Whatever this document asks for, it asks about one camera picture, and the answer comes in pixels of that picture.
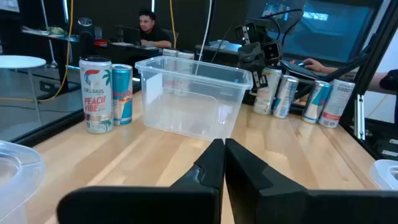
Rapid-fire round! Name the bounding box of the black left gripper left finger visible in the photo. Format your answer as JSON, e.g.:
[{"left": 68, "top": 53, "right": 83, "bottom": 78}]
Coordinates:
[{"left": 55, "top": 138, "right": 225, "bottom": 224}]

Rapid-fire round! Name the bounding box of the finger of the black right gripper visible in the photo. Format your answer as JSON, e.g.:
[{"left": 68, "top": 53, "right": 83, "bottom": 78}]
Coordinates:
[
  {"left": 248, "top": 67, "right": 270, "bottom": 91},
  {"left": 234, "top": 21, "right": 265, "bottom": 46}
]

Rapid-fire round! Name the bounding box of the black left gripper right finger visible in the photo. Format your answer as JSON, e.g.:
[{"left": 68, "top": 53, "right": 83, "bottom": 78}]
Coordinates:
[{"left": 224, "top": 138, "right": 398, "bottom": 224}]

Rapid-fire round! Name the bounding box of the clear plastic bin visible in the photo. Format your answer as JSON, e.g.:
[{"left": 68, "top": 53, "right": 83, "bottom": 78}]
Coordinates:
[
  {"left": 134, "top": 55, "right": 254, "bottom": 142},
  {"left": 369, "top": 159, "right": 398, "bottom": 191},
  {"left": 0, "top": 139, "right": 46, "bottom": 224}
]

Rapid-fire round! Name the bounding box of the teal Red Bull can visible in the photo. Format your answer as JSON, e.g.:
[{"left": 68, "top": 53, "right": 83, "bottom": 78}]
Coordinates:
[{"left": 111, "top": 63, "right": 134, "bottom": 126}]

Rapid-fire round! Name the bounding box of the dark tablet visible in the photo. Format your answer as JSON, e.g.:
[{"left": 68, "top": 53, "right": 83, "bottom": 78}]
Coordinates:
[{"left": 279, "top": 60, "right": 321, "bottom": 81}]

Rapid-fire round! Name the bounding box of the person's hand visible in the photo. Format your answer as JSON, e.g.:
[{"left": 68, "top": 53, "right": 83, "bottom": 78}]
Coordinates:
[{"left": 303, "top": 57, "right": 338, "bottom": 75}]

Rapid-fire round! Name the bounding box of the large display screen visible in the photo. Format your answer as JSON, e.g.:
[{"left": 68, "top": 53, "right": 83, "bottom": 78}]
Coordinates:
[{"left": 245, "top": 0, "right": 385, "bottom": 65}]

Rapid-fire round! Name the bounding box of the person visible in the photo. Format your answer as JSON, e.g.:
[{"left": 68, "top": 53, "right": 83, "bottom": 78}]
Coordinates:
[{"left": 138, "top": 9, "right": 173, "bottom": 50}]

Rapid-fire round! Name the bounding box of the silver aluminium extrusion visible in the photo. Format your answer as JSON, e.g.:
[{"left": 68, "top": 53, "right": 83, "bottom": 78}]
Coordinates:
[{"left": 354, "top": 94, "right": 366, "bottom": 141}]

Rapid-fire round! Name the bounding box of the black desk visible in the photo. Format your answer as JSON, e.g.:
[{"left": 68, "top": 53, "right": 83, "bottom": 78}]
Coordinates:
[{"left": 21, "top": 26, "right": 163, "bottom": 94}]

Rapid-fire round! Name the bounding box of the black laptop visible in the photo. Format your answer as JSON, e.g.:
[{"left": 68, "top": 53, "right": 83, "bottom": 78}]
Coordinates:
[{"left": 114, "top": 24, "right": 142, "bottom": 47}]

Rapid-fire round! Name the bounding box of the Celsius Peach Vibe can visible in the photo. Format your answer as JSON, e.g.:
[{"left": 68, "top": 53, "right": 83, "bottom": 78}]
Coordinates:
[{"left": 78, "top": 55, "right": 114, "bottom": 134}]

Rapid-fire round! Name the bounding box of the black tumbler silver lid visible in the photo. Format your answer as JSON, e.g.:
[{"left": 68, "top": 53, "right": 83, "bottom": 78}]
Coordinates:
[{"left": 76, "top": 17, "right": 96, "bottom": 57}]

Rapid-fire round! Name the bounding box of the round white stand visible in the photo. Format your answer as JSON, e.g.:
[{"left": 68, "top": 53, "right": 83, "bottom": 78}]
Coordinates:
[{"left": 0, "top": 55, "right": 47, "bottom": 126}]

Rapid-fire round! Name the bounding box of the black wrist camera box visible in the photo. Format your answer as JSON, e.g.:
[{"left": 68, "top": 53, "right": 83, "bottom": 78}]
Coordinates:
[{"left": 262, "top": 40, "right": 284, "bottom": 66}]

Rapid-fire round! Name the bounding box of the white cable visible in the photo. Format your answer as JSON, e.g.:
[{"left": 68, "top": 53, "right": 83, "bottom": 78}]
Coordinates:
[{"left": 194, "top": 0, "right": 214, "bottom": 75}]

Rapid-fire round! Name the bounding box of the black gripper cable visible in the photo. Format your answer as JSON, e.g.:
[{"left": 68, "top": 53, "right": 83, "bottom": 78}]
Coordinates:
[{"left": 260, "top": 8, "right": 305, "bottom": 47}]

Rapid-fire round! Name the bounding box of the yellow cable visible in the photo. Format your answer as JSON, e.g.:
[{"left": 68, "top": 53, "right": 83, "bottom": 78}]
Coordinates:
[
  {"left": 0, "top": 0, "right": 75, "bottom": 104},
  {"left": 169, "top": 0, "right": 177, "bottom": 49}
]

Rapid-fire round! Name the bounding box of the black frame post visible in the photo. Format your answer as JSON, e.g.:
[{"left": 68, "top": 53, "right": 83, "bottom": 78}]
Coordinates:
[{"left": 338, "top": 0, "right": 398, "bottom": 138}]

